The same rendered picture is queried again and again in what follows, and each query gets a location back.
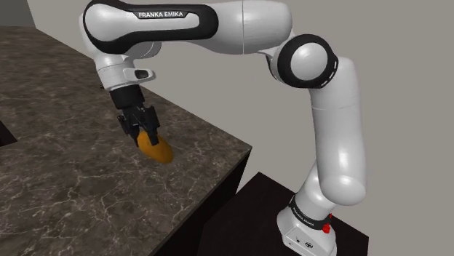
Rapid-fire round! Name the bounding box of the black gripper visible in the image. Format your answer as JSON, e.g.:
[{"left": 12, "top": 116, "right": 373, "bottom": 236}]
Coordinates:
[{"left": 108, "top": 84, "right": 162, "bottom": 148}]

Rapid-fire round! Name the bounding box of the orange oval potato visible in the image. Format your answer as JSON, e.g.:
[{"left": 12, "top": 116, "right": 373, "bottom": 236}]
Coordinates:
[{"left": 136, "top": 130, "right": 175, "bottom": 164}]

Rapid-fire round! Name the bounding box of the dark robot stand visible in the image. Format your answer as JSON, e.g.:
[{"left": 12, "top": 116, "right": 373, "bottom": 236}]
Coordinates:
[{"left": 195, "top": 172, "right": 370, "bottom": 256}]

